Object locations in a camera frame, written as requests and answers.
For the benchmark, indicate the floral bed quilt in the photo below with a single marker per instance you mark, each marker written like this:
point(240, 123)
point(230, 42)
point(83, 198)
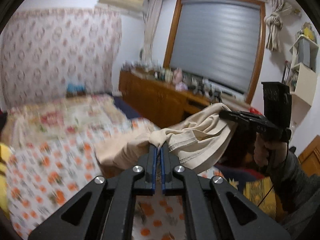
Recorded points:
point(28, 125)

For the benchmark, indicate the wooden sideboard cabinet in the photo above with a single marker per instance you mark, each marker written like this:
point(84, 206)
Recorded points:
point(158, 101)

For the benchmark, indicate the yellow plush toy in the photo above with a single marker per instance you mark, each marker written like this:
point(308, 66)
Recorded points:
point(5, 155)

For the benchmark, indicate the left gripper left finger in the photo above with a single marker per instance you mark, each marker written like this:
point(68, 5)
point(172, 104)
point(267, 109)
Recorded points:
point(104, 208)

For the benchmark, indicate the white wall shelf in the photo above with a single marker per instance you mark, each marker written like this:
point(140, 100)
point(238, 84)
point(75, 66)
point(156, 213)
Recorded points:
point(303, 78)

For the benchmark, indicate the patterned sheer curtain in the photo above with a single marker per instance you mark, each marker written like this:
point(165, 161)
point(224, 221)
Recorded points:
point(46, 50)

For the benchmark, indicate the right tied cream curtain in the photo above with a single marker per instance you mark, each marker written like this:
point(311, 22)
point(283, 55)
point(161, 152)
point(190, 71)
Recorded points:
point(274, 22)

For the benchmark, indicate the dark blue bed sheet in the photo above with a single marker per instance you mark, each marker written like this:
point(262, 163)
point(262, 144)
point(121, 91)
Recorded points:
point(129, 112)

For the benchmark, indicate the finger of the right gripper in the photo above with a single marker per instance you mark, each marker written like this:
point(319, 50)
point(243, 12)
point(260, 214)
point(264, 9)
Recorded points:
point(244, 118)

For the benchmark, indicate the pink thermos jug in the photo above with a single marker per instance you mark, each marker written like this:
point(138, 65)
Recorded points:
point(178, 76)

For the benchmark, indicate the grey window blind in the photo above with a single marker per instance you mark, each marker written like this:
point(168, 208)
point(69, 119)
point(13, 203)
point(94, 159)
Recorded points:
point(218, 40)

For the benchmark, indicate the right hand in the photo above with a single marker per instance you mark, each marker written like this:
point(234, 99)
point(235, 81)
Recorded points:
point(269, 153)

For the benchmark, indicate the blue box by bed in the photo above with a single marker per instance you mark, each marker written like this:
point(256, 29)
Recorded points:
point(75, 90)

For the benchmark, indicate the orange print blanket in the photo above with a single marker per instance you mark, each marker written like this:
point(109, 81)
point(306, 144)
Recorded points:
point(41, 178)

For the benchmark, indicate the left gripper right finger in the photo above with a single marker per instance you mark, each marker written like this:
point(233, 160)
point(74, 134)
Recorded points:
point(213, 209)

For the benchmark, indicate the peach t-shirt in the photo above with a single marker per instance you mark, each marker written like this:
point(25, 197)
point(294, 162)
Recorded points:
point(199, 141)

